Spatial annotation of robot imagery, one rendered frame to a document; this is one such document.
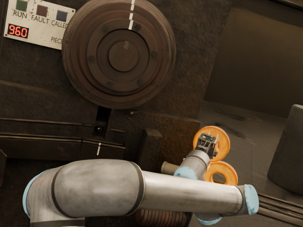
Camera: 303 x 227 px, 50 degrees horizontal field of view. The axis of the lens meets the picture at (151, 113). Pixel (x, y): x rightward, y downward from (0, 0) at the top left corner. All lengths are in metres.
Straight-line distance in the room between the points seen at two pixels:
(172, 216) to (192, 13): 0.92
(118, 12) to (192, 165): 0.64
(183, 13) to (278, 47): 7.42
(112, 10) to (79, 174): 0.81
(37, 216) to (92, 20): 0.81
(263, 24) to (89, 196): 8.14
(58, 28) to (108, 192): 0.96
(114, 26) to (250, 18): 7.31
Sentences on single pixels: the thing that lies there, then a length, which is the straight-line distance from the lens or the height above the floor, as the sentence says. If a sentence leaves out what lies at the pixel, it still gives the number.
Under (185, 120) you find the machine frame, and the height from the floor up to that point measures 0.87.
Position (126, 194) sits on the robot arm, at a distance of 0.65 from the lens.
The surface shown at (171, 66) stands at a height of 1.11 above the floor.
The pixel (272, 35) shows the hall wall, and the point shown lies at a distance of 8.77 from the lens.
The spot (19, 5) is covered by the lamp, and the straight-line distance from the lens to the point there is 1.48.
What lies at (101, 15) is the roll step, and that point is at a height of 1.24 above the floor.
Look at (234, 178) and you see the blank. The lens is 1.41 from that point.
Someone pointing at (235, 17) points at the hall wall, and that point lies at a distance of 8.27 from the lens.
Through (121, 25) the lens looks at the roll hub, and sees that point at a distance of 1.26.
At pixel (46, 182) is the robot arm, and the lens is 0.72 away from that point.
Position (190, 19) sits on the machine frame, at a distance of 1.57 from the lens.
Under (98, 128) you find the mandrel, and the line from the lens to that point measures 1.53.
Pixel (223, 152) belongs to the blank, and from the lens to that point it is 1.39.
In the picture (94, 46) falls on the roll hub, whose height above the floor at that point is 1.13.
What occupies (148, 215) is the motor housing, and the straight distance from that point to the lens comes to 1.45.
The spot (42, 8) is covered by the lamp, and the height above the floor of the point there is 1.21.
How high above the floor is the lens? 1.22
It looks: 13 degrees down
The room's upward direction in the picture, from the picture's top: 15 degrees clockwise
